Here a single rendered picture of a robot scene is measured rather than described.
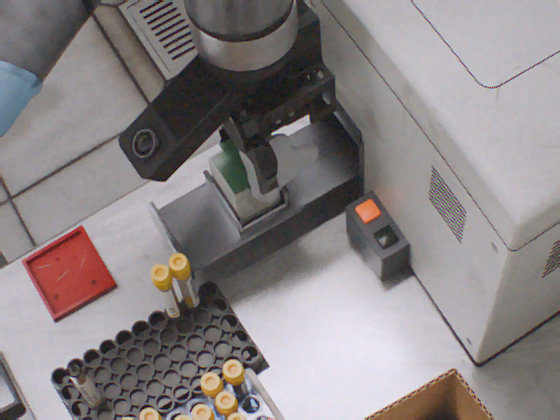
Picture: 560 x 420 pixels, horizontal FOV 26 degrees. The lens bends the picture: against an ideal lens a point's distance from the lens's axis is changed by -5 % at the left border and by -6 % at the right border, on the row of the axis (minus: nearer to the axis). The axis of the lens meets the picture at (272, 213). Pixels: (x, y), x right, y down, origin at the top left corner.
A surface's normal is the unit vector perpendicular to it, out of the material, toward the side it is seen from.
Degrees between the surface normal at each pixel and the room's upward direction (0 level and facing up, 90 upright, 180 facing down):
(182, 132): 31
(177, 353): 0
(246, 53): 90
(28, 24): 42
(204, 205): 0
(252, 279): 0
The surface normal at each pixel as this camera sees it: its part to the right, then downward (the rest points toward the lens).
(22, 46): 0.64, 0.05
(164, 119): -0.47, -0.09
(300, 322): -0.07, -0.42
